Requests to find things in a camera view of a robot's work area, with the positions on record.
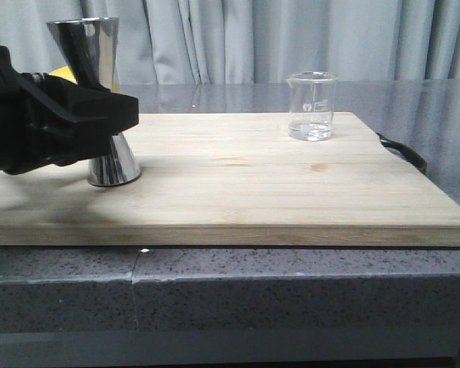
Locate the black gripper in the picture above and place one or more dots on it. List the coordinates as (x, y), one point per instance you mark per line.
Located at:
(42, 121)

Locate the steel cocktail jigger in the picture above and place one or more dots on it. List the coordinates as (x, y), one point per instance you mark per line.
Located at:
(89, 46)

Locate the glass measuring beaker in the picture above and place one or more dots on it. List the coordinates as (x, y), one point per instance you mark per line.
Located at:
(311, 107)

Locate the yellow lemon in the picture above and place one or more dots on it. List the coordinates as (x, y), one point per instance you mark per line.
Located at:
(66, 73)

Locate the grey curtain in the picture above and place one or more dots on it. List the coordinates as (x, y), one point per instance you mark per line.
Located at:
(245, 42)

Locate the wooden cutting board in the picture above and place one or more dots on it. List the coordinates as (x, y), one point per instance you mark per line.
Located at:
(235, 179)

